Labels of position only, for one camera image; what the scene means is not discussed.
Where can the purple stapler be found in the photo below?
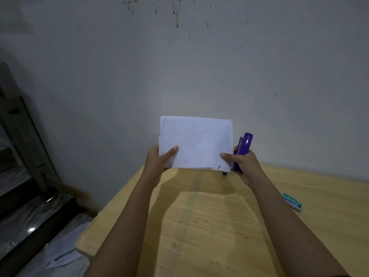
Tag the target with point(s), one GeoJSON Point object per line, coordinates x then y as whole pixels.
{"type": "Point", "coordinates": [244, 148]}

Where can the person's right hand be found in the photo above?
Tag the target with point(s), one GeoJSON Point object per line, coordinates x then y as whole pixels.
{"type": "Point", "coordinates": [245, 167]}

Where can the person's left thumb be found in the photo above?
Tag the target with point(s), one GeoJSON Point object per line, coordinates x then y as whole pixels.
{"type": "Point", "coordinates": [169, 154]}

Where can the white paper sheets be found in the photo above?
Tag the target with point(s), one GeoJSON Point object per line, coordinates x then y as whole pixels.
{"type": "Point", "coordinates": [196, 142]}

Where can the person's right thumb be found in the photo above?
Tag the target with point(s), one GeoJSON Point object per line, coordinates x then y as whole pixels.
{"type": "Point", "coordinates": [229, 159]}

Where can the dark metal rack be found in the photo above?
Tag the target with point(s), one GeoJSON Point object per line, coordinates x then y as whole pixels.
{"type": "Point", "coordinates": [23, 170]}

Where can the person's right forearm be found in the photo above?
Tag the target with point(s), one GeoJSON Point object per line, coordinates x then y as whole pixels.
{"type": "Point", "coordinates": [291, 230]}

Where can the green staple box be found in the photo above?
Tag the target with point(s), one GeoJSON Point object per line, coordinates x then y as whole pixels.
{"type": "Point", "coordinates": [293, 201]}

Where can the papers on floor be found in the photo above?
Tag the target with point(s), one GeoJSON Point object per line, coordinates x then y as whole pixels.
{"type": "Point", "coordinates": [62, 250]}

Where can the person's left forearm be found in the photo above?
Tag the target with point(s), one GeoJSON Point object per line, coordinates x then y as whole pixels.
{"type": "Point", "coordinates": [126, 227]}

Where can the person's left hand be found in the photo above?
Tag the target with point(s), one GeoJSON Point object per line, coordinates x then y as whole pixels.
{"type": "Point", "coordinates": [154, 164]}

